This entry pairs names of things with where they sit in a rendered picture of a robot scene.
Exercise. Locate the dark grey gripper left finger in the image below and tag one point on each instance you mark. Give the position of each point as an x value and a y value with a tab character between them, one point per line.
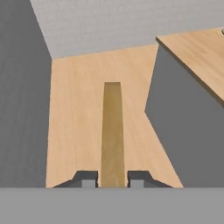
86	176

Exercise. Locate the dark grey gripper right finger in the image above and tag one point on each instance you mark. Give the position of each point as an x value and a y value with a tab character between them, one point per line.
138	176

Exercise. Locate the grey kitchen cabinet run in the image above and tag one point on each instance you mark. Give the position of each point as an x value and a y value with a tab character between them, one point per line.
22	102

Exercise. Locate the golden brown bread slice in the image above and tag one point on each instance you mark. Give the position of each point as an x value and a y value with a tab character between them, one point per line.
112	134

